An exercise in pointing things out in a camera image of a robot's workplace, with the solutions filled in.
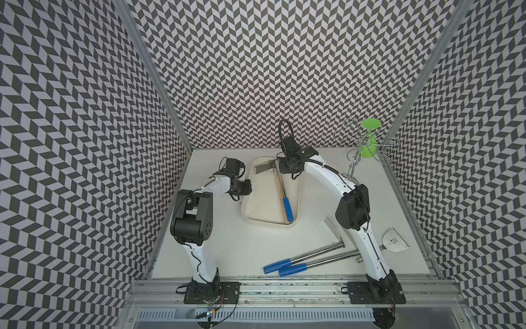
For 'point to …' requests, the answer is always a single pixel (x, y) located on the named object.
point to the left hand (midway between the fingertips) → (248, 190)
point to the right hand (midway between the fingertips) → (285, 169)
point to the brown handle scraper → (392, 240)
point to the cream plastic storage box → (274, 199)
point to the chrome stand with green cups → (363, 136)
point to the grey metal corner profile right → (404, 117)
